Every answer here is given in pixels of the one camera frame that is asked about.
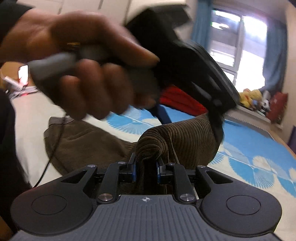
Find brown corduroy pants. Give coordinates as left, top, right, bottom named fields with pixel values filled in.
left=44, top=114, right=224, bottom=175

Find person's left hand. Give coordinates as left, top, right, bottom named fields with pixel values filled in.
left=1, top=9, right=158, bottom=120

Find red folded blanket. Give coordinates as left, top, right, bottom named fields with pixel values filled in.
left=159, top=85, right=208, bottom=116

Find yellow plush toy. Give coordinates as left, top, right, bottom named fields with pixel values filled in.
left=239, top=89, right=262, bottom=109

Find red bag by window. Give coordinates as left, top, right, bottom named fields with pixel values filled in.
left=267, top=92, right=288, bottom=124

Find blue curtain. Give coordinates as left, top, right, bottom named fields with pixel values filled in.
left=191, top=1, right=287, bottom=94

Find white device with red light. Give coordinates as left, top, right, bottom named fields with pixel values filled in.
left=1, top=62, right=38, bottom=100

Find black thin cable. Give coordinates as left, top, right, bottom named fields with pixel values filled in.
left=32, top=113, right=68, bottom=188

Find wooden bed frame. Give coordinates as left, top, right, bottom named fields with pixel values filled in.
left=224, top=114, right=295, bottom=159

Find window with white frame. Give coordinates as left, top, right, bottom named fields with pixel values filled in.
left=209, top=8, right=267, bottom=92

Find purple object on wall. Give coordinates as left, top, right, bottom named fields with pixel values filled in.
left=287, top=126, right=296, bottom=152

